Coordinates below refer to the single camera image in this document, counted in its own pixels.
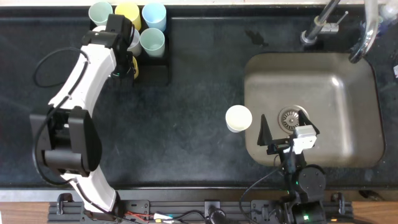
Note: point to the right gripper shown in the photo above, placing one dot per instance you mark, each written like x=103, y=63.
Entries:
x=280, y=145

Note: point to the steel sink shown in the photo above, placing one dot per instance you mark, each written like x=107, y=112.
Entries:
x=335, y=93

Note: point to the steel tap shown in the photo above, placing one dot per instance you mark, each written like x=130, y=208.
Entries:
x=314, y=26

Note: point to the black tray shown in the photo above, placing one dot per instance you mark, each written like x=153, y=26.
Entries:
x=154, y=73

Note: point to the green cup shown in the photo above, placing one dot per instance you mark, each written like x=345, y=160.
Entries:
x=152, y=42
x=99, y=12

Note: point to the grey cup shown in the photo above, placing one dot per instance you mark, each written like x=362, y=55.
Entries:
x=136, y=43

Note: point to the blue cup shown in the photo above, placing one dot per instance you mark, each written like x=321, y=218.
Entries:
x=154, y=15

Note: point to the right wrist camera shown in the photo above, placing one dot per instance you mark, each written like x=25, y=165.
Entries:
x=304, y=138

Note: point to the mounting rail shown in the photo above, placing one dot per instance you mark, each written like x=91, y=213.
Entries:
x=180, y=208

